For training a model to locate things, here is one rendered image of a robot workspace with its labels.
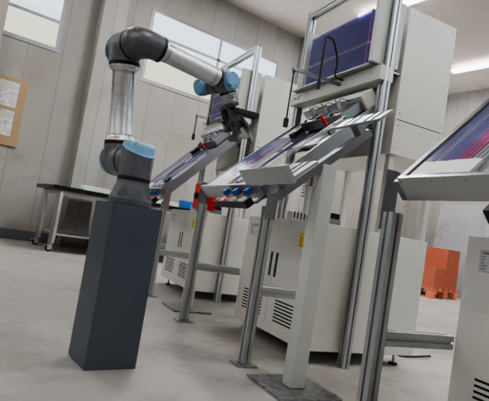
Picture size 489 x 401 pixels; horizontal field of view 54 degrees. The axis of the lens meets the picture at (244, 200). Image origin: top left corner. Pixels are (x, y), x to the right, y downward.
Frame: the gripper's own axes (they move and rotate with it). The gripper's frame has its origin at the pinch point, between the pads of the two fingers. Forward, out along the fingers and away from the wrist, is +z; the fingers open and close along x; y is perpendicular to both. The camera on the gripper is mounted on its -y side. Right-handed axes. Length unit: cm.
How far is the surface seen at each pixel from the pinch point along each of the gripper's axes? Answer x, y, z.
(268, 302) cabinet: -13, 5, 77
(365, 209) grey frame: 25, -36, 41
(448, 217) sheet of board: -446, -590, 255
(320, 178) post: 51, 1, 17
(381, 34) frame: 22, -71, -32
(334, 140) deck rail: 21.0, -31.8, 7.7
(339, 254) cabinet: 21, -19, 57
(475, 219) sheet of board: -394, -598, 258
